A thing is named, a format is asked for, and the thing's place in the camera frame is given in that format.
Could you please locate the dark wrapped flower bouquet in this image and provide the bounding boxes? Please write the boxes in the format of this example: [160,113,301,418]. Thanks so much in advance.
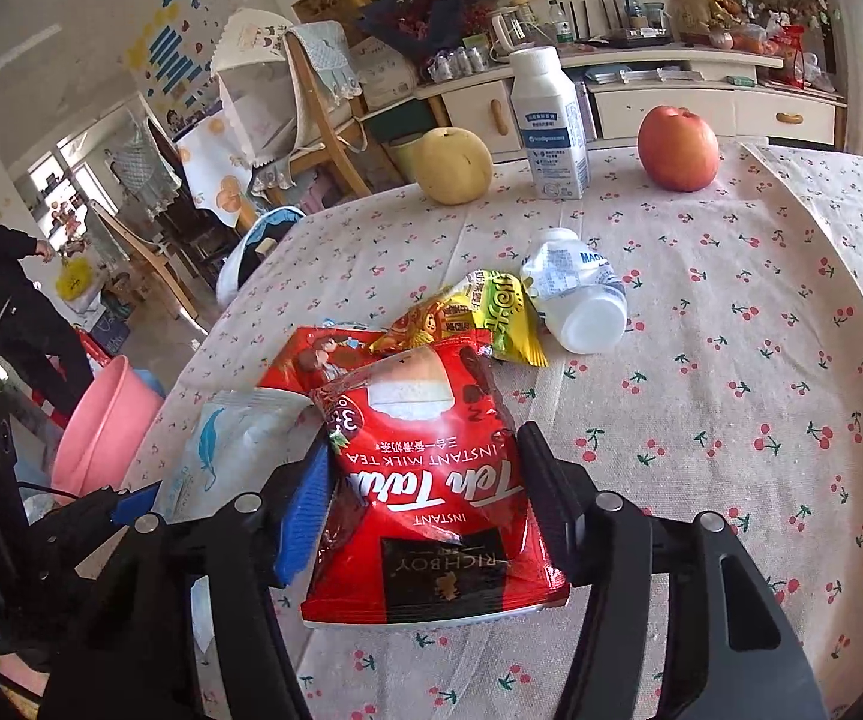
[360,0,470,65]

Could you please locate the blue yellow wall stickers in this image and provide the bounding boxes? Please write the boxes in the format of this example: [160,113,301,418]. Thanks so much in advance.
[124,0,211,102]

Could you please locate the white blue-label milk bottle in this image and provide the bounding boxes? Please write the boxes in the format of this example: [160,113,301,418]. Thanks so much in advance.
[510,45,592,201]

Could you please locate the pink plastic bucket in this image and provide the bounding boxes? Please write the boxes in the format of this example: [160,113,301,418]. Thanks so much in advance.
[50,354,166,500]

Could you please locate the clear electric kettle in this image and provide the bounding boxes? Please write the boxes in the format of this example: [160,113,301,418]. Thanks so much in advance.
[489,4,541,57]

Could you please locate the white printed sack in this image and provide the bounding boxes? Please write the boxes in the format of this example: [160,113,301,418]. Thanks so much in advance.
[348,37,421,110]

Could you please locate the small white plastic bottle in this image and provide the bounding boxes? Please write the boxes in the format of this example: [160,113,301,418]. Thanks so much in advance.
[519,227,629,355]

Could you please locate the black router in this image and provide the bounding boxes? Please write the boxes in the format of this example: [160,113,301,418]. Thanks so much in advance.
[577,0,676,47]

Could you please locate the pack of small bottles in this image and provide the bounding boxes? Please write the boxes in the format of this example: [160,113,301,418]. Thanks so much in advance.
[431,45,492,80]

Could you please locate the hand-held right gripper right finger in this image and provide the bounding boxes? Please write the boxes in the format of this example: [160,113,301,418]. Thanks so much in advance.
[515,420,829,720]

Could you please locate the red milk tea packet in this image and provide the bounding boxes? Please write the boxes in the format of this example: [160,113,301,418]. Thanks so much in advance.
[300,337,571,627]

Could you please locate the white cartoon print cloth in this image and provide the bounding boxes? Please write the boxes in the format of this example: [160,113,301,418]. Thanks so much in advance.
[210,7,297,72]

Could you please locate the green-label water bottle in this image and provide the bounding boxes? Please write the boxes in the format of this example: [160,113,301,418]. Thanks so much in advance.
[547,0,575,46]

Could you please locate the red cartoon snack packet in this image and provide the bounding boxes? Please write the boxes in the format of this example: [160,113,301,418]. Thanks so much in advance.
[255,325,387,398]

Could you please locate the wooden chair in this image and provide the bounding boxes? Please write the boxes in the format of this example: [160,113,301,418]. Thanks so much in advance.
[281,19,372,200]
[90,202,208,331]

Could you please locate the yellow plastic bag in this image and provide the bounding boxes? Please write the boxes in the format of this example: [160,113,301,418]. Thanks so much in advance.
[55,255,95,299]

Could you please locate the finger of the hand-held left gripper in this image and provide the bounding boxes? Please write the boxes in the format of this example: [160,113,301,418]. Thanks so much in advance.
[26,484,167,572]

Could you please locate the yellow green snack packet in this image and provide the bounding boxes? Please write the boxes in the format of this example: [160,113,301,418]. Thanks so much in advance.
[367,268,550,368]

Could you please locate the yellow pear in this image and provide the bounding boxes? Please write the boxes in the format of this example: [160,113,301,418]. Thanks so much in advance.
[411,127,494,206]

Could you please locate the blue lace chair cover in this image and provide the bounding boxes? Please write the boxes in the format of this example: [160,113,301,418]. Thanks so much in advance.
[285,19,365,102]

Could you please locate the green waste bin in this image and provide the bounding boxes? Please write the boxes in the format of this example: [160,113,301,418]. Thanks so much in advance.
[367,99,440,182]

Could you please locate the white blue wipes packet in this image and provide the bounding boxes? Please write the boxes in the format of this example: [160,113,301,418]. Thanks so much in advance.
[152,388,320,522]

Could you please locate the golden sack ornament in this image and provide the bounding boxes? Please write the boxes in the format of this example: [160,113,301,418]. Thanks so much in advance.
[671,0,724,42]

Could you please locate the red apple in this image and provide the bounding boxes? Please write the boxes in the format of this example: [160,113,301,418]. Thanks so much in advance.
[637,105,721,193]

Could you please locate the cherry print tablecloth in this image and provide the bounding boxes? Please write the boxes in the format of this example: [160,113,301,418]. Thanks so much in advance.
[120,139,863,720]

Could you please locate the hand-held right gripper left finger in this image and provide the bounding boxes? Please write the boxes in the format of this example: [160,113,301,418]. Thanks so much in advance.
[45,435,335,720]

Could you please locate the blue white helmet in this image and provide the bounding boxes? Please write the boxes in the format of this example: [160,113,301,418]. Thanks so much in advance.
[215,206,306,308]

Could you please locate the grey lace chair cover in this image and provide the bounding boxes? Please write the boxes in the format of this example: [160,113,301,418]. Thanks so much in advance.
[105,116,185,215]

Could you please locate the white television cabinet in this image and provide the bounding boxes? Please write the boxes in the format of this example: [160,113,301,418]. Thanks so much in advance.
[414,41,848,166]

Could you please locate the dining table orange print cloth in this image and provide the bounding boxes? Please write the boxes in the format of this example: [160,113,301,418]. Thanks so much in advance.
[176,109,260,230]

